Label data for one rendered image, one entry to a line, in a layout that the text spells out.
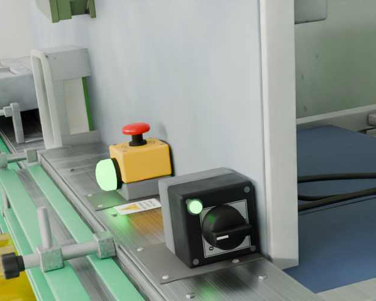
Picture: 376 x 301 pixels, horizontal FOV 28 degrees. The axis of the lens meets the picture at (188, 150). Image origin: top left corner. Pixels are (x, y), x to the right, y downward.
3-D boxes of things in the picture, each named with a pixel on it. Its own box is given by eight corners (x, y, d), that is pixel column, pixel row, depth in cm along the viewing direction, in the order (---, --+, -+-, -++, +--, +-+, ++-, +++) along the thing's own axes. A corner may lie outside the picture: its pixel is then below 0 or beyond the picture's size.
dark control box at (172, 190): (234, 231, 86) (165, 247, 84) (227, 165, 85) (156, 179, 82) (264, 252, 79) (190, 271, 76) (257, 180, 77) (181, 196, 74)
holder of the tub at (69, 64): (89, 166, 169) (55, 172, 167) (71, 44, 163) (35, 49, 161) (106, 181, 153) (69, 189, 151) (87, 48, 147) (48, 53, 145)
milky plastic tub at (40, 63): (83, 143, 168) (45, 150, 165) (68, 43, 163) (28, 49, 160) (101, 157, 152) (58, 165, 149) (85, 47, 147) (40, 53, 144)
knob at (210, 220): (243, 241, 78) (257, 251, 75) (203, 251, 76) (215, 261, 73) (239, 200, 77) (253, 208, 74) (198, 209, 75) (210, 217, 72)
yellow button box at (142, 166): (162, 181, 112) (114, 190, 110) (156, 132, 110) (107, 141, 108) (178, 192, 105) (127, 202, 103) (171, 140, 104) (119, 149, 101)
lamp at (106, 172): (116, 184, 108) (95, 189, 107) (111, 154, 107) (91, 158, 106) (123, 192, 104) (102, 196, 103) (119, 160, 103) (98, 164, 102)
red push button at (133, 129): (121, 147, 107) (117, 124, 106) (147, 142, 108) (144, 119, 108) (128, 152, 103) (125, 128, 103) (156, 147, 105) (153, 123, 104)
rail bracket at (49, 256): (113, 248, 91) (2, 273, 87) (104, 190, 90) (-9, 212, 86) (121, 257, 88) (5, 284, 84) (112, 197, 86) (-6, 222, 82)
